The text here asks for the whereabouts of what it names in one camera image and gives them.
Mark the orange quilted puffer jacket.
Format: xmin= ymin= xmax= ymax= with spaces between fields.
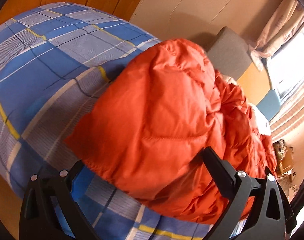
xmin=65 ymin=39 xmax=277 ymax=224

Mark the cluttered wooden desk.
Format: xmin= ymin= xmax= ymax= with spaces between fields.
xmin=273 ymin=139 xmax=297 ymax=201

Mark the white patterned pillow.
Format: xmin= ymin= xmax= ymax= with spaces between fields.
xmin=249 ymin=103 xmax=271 ymax=136

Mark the right floral curtain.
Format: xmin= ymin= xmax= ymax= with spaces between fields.
xmin=270 ymin=82 xmax=304 ymax=142

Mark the floral curtain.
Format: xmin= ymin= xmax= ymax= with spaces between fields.
xmin=249 ymin=0 xmax=304 ymax=71
xmin=270 ymin=82 xmax=304 ymax=142

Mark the bright window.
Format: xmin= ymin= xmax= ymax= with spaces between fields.
xmin=266 ymin=26 xmax=304 ymax=105

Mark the grey yellow blue headboard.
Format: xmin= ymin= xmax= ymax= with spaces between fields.
xmin=206 ymin=27 xmax=281 ymax=121

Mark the blue plaid bed sheet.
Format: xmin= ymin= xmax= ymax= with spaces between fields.
xmin=0 ymin=3 xmax=214 ymax=239

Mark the left floral curtain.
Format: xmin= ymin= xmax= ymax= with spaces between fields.
xmin=249 ymin=0 xmax=304 ymax=71

